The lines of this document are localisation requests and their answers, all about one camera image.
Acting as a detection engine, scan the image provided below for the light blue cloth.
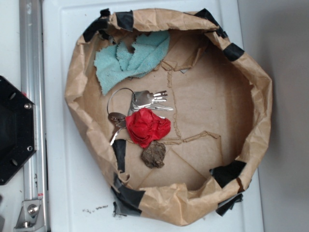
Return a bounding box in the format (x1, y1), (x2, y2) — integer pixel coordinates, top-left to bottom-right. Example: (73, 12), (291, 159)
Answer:
(94, 31), (170, 96)

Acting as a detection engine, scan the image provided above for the crumpled red paper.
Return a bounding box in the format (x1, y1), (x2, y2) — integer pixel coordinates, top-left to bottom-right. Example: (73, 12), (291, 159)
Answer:
(126, 108), (171, 148)

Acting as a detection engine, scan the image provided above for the brown rock lump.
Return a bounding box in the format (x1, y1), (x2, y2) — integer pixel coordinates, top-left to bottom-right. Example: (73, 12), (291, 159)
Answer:
(141, 141), (166, 169)

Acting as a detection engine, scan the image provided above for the brown paper bag bin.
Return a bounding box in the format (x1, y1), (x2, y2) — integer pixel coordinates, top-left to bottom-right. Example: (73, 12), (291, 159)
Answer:
(65, 9), (272, 226)

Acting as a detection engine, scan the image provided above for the silver key ring bunch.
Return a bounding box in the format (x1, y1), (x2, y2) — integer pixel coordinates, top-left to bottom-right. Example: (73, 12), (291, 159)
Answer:
(107, 87), (174, 146)

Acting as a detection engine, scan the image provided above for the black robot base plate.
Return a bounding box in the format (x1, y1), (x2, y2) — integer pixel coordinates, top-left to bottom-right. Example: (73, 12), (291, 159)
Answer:
(0, 76), (36, 186)

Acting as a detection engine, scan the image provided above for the aluminium extrusion rail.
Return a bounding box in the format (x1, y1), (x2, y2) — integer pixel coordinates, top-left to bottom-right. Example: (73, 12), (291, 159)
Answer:
(19, 0), (50, 232)

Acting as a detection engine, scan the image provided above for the metal corner bracket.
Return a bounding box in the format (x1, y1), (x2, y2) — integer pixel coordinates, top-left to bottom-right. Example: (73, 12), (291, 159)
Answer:
(14, 199), (44, 232)

